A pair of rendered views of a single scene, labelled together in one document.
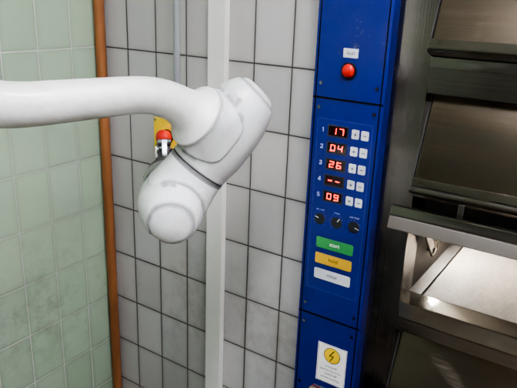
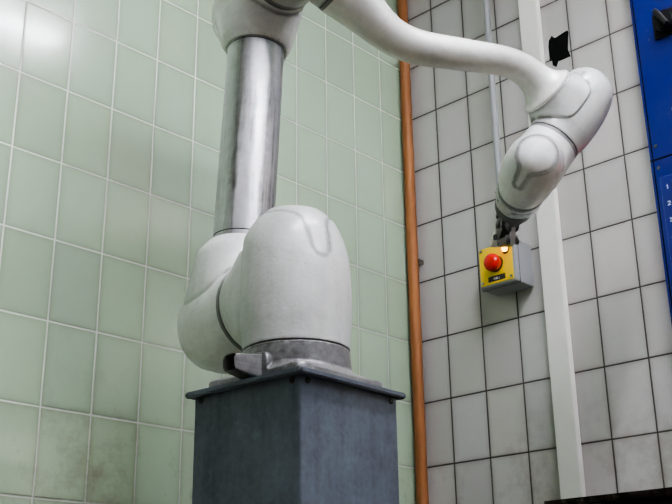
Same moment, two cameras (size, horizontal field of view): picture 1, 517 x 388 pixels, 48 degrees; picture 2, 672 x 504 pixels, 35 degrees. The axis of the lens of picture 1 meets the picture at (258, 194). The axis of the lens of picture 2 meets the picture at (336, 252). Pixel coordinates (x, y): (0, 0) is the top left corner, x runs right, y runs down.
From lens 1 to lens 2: 1.43 m
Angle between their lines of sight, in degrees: 41
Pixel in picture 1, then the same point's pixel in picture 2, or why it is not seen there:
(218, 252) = (568, 388)
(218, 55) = not seen: hidden behind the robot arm
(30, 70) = (349, 222)
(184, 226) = (549, 153)
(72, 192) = (381, 368)
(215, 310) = (572, 472)
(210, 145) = (564, 99)
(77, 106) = (463, 47)
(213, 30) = not seen: hidden behind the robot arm
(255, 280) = (619, 408)
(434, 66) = not seen: outside the picture
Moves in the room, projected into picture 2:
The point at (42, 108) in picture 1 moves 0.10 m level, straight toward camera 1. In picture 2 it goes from (440, 42) to (456, 10)
